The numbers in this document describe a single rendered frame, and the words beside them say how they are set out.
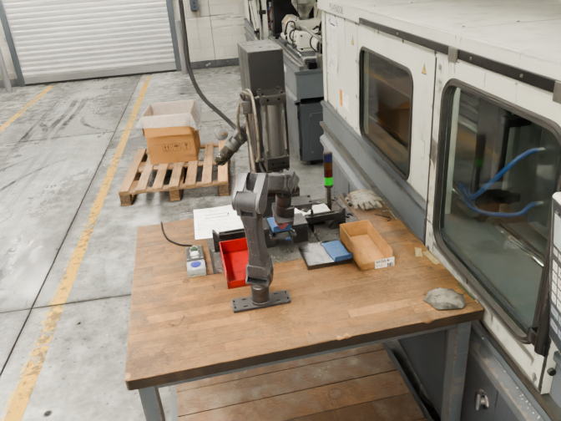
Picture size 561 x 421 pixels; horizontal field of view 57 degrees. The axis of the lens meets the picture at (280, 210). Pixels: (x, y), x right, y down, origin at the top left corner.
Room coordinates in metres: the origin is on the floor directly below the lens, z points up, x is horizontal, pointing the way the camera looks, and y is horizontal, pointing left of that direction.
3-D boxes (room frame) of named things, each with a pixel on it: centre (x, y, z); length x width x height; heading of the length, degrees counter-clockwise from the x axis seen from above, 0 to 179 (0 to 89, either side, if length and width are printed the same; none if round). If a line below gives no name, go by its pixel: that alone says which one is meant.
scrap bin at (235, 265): (1.66, 0.17, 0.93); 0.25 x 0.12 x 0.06; 10
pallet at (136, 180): (4.95, 1.00, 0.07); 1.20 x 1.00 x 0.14; 4
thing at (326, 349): (1.70, 0.01, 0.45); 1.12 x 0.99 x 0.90; 100
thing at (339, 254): (1.69, -0.20, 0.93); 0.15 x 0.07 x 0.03; 14
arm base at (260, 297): (1.44, 0.09, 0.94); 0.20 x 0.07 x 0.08; 100
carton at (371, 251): (1.71, -0.32, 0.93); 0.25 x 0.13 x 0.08; 10
